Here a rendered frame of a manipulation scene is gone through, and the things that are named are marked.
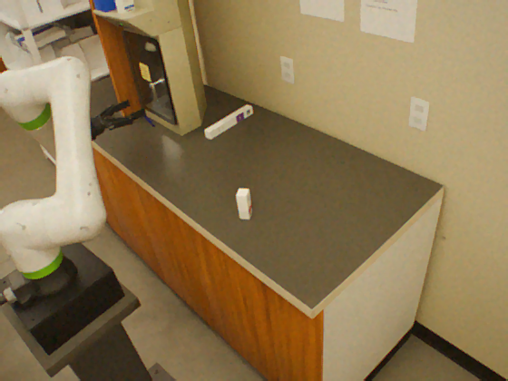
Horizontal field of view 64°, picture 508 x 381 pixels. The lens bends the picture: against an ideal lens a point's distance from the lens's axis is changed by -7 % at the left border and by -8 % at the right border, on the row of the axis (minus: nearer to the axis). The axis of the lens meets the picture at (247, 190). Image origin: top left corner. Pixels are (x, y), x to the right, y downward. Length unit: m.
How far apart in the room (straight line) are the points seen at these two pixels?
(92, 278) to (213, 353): 1.14
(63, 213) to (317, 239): 0.74
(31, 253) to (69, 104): 0.40
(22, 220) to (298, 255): 0.77
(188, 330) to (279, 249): 1.14
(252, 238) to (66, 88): 0.71
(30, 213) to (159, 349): 1.37
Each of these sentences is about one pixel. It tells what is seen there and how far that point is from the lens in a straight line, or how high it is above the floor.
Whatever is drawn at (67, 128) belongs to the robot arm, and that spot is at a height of 1.42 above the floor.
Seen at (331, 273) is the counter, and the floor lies 0.94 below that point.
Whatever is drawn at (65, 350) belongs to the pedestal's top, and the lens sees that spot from 1.30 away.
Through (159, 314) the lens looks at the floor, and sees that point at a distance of 2.48.
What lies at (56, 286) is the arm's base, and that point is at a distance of 1.26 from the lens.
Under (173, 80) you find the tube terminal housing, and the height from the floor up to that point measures 1.20.
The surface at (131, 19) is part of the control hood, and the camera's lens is 1.73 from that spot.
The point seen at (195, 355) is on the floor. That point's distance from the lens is 2.28.
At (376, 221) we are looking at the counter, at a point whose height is 0.94.
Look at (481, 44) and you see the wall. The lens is 1.40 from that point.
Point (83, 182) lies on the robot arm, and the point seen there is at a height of 1.32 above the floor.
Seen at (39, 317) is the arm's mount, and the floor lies 1.06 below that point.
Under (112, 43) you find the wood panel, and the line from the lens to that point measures 2.12.
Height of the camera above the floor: 1.91
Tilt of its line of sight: 38 degrees down
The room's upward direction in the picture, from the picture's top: 8 degrees counter-clockwise
